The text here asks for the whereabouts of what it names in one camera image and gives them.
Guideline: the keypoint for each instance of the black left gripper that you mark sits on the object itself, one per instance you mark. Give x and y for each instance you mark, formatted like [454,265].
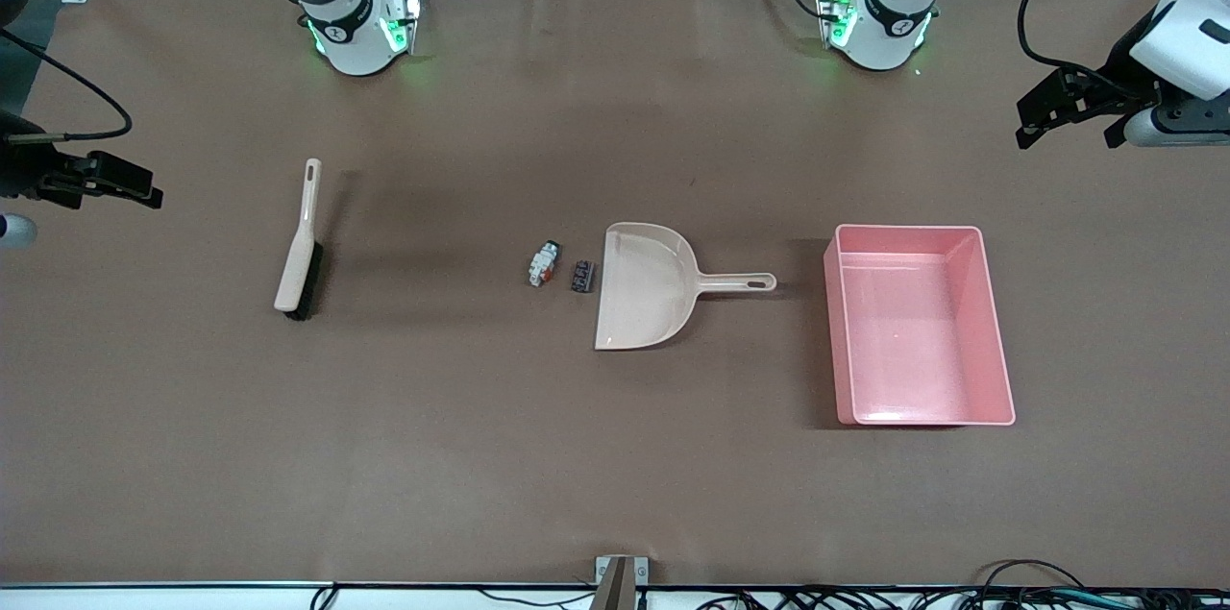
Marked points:
[1118,72]

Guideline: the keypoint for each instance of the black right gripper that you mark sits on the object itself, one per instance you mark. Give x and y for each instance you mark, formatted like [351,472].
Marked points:
[21,170]

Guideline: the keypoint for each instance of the beige hand brush black bristles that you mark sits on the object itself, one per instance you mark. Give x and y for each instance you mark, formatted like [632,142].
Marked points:
[300,255]

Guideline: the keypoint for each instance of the white electrical switch part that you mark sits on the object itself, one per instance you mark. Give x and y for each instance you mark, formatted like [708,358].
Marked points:
[544,266]

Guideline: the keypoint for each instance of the beige plastic dustpan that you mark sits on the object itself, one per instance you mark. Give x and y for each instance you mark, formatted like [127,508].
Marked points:
[644,288]

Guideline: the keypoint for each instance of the small black electronic component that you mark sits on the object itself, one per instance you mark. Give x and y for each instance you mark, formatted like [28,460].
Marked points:
[583,277]

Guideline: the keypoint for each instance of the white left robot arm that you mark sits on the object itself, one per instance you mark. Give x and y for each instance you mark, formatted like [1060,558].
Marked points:
[889,34]

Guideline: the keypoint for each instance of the pink plastic bin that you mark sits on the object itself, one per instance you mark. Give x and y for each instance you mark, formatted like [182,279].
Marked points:
[913,331]

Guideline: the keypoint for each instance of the left base green-lit connector box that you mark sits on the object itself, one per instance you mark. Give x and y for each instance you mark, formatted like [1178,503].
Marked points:
[834,14]

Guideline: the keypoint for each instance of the base green-lit connector box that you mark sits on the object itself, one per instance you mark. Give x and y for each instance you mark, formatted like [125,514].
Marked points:
[834,14]
[408,14]

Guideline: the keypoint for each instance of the right base green-lit connector box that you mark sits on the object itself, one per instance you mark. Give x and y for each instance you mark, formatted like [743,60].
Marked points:
[408,14]

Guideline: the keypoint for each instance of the brown table mat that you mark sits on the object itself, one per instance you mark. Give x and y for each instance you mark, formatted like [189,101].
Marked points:
[480,456]

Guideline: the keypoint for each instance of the metal table edge bracket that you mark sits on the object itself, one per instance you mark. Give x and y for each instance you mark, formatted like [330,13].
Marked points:
[620,576]

